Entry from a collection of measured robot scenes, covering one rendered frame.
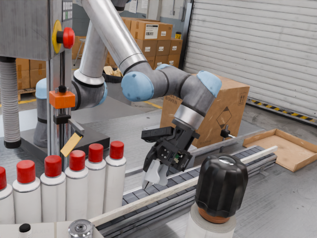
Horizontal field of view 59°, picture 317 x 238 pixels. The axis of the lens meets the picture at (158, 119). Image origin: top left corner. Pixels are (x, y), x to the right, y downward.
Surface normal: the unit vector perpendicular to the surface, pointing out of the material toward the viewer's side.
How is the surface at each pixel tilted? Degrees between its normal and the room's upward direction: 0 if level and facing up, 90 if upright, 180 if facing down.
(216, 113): 90
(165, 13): 90
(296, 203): 0
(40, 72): 85
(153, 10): 90
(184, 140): 60
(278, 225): 0
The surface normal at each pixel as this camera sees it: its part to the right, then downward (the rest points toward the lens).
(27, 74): 0.81, 0.29
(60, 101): 0.63, 0.37
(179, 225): 0.13, -0.92
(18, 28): 0.07, 0.38
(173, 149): -0.61, -0.33
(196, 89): -0.45, -0.24
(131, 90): -0.63, 0.20
